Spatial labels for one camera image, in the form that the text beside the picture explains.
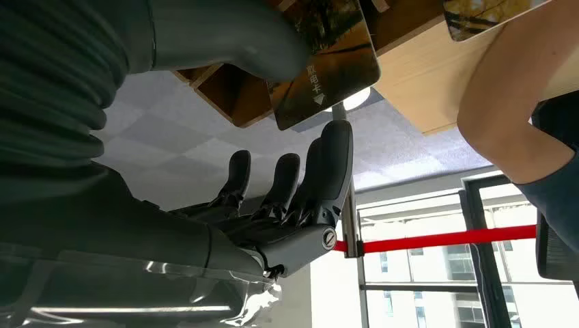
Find window with dark frame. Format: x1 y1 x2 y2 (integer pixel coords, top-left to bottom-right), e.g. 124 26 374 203
357 174 579 328

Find black office chair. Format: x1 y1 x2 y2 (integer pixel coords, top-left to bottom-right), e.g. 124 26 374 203
535 213 579 282

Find red barrier belt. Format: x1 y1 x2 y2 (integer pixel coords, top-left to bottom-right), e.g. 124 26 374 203
335 225 537 254

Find wooden card organizer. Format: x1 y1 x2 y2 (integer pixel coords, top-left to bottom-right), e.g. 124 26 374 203
173 0 447 129

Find person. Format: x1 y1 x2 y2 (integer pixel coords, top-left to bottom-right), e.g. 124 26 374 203
457 0 579 256

